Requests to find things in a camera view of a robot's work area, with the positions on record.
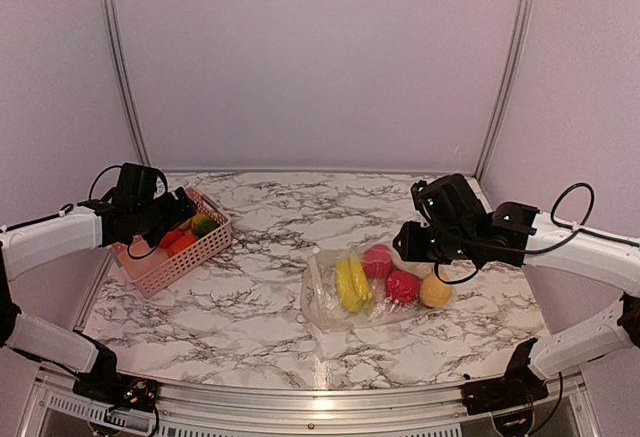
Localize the right aluminium frame post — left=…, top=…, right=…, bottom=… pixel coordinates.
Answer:
left=473, top=0, right=534, bottom=182

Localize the aluminium frame post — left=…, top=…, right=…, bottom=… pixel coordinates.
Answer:
left=473, top=0, right=534, bottom=182
left=101, top=0, right=151, bottom=166

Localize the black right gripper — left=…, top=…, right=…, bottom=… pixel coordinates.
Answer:
left=393, top=221, right=478, bottom=262

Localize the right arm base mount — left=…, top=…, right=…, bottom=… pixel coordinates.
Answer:
left=461, top=338, right=549, bottom=415

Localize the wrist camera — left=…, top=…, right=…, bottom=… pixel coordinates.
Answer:
left=112, top=163, right=168, bottom=208
left=410, top=173, right=488, bottom=235

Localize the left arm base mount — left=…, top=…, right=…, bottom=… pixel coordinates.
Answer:
left=73, top=334, right=159, bottom=413

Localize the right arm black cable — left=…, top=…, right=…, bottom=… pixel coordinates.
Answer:
left=424, top=182, right=640, bottom=283

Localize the yellow fake banana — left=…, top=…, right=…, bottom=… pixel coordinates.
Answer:
left=335, top=253, right=375, bottom=313

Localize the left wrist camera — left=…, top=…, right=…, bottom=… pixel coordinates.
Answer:
left=112, top=163, right=168, bottom=208

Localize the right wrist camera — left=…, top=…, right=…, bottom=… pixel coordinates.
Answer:
left=410, top=173, right=488, bottom=235

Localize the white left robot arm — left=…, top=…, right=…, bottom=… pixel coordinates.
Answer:
left=1, top=193, right=195, bottom=402

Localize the pink plastic basket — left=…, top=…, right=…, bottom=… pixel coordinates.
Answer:
left=111, top=187, right=232, bottom=298

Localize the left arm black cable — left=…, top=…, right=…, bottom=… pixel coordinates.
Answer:
left=89, top=164, right=171, bottom=261

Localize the orange green fake mango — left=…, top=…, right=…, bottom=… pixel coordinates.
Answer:
left=190, top=213, right=219, bottom=238

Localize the left aluminium frame post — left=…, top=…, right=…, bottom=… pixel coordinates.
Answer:
left=101, top=0, right=151, bottom=166

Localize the front aluminium rail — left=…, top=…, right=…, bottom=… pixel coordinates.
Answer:
left=17, top=365, right=602, bottom=436

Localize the red fake dragon fruit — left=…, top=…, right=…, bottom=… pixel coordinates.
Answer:
left=385, top=270, right=421, bottom=304
left=362, top=244, right=393, bottom=279

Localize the yellow fake lemon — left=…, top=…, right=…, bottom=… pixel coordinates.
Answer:
left=419, top=272, right=453, bottom=308

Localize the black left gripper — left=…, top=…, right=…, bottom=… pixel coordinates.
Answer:
left=133, top=186, right=197, bottom=247

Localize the clear zip top bag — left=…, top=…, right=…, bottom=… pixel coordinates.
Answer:
left=300, top=243, right=454, bottom=333

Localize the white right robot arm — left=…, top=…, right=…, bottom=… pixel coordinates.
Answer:
left=392, top=197, right=639, bottom=405

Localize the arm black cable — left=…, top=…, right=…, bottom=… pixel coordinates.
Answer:
left=424, top=182, right=640, bottom=283
left=89, top=164, right=171, bottom=261

